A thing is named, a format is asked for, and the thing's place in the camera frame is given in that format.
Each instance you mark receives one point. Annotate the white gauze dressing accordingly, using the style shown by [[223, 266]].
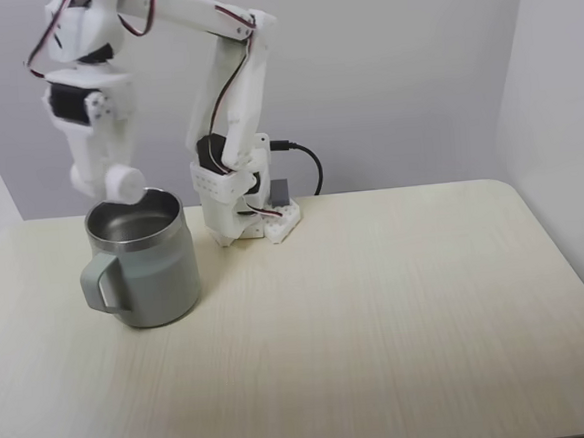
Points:
[[124, 183]]

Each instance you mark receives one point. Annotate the sage green steel mug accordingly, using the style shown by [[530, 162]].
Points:
[[151, 279]]

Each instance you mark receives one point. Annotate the grey clamp block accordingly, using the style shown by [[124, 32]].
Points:
[[280, 194]]

